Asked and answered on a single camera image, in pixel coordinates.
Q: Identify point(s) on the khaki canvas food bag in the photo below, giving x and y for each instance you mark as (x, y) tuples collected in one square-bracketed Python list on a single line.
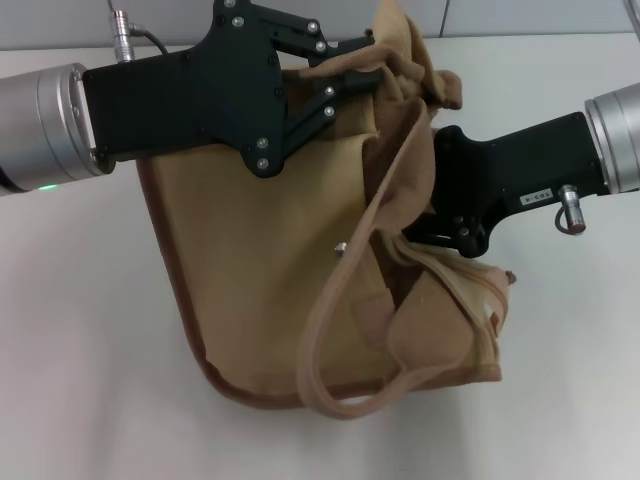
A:
[(260, 260)]

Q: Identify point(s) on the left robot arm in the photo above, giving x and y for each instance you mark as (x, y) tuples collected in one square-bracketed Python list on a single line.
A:
[(40, 130)]

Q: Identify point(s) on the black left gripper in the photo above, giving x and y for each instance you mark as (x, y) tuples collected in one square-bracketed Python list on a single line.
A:
[(190, 100)]

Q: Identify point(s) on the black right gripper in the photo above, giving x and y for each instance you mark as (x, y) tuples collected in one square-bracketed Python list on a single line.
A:
[(500, 165)]

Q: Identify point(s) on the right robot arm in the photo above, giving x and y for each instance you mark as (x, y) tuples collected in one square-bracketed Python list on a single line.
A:
[(620, 140)]

